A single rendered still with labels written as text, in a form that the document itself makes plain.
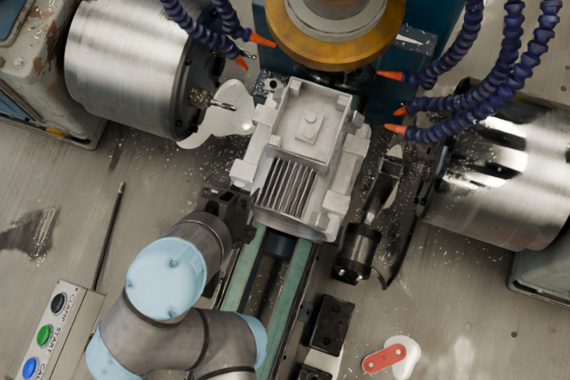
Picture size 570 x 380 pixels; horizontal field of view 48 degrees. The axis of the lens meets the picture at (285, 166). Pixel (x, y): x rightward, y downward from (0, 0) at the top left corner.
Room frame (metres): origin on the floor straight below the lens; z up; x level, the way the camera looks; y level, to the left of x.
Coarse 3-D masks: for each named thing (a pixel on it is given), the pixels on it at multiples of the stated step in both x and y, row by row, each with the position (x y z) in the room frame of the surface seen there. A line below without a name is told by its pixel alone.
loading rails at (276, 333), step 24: (360, 168) 0.35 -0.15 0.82; (264, 240) 0.20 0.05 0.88; (288, 240) 0.21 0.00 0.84; (336, 240) 0.20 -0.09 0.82; (240, 264) 0.16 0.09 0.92; (312, 264) 0.15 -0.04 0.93; (216, 288) 0.13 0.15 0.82; (240, 288) 0.12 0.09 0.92; (288, 288) 0.11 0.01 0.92; (240, 312) 0.08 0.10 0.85; (288, 312) 0.07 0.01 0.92; (312, 312) 0.07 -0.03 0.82; (288, 336) 0.03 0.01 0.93; (264, 360) -0.01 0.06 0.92
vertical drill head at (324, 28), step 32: (288, 0) 0.42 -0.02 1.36; (320, 0) 0.39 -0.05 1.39; (352, 0) 0.39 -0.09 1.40; (384, 0) 0.41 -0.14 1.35; (288, 32) 0.38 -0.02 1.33; (320, 32) 0.37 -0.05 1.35; (352, 32) 0.37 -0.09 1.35; (384, 32) 0.37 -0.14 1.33; (320, 64) 0.34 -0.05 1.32; (352, 64) 0.34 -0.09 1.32
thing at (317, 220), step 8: (280, 88) 0.42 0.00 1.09; (280, 96) 0.40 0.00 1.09; (352, 112) 0.37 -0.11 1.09; (352, 120) 0.35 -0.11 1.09; (360, 120) 0.35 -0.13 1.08; (352, 128) 0.35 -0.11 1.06; (312, 216) 0.20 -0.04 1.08; (320, 216) 0.20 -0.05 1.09; (312, 224) 0.19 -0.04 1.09; (320, 224) 0.19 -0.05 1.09; (312, 240) 0.19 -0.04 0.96; (320, 240) 0.18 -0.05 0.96
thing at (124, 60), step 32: (96, 0) 0.56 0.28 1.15; (128, 0) 0.55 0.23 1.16; (192, 0) 0.56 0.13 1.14; (96, 32) 0.50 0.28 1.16; (128, 32) 0.50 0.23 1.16; (160, 32) 0.49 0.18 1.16; (64, 64) 0.47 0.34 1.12; (96, 64) 0.46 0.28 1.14; (128, 64) 0.45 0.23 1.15; (160, 64) 0.44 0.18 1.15; (192, 64) 0.45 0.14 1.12; (224, 64) 0.53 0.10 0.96; (96, 96) 0.42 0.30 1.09; (128, 96) 0.41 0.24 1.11; (160, 96) 0.40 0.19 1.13; (192, 96) 0.42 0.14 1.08; (160, 128) 0.37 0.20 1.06; (192, 128) 0.40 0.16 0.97
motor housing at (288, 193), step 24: (264, 144) 0.33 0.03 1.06; (264, 168) 0.28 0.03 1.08; (288, 168) 0.28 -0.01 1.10; (336, 168) 0.28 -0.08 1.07; (264, 192) 0.24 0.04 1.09; (288, 192) 0.24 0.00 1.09; (312, 192) 0.24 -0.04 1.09; (336, 192) 0.24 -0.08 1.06; (264, 216) 0.23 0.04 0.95; (288, 216) 0.20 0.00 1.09; (336, 216) 0.20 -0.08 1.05
